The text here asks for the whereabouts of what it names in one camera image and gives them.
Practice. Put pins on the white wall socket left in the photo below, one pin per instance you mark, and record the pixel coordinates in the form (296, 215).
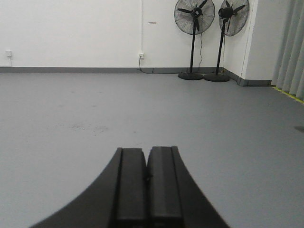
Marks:
(8, 53)

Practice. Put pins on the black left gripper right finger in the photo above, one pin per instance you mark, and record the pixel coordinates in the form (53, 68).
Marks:
(175, 200)

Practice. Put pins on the white wall socket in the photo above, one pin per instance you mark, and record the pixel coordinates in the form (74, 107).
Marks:
(141, 55)
(8, 53)

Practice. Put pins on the grey curtain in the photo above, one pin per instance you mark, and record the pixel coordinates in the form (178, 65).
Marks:
(288, 75)

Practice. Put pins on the white wall socket middle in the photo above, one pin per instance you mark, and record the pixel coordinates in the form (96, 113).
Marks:
(141, 55)

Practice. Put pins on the black pedestal fan left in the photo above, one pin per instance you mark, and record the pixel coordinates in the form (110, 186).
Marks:
(193, 17)

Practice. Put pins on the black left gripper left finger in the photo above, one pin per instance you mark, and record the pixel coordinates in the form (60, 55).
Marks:
(115, 199)

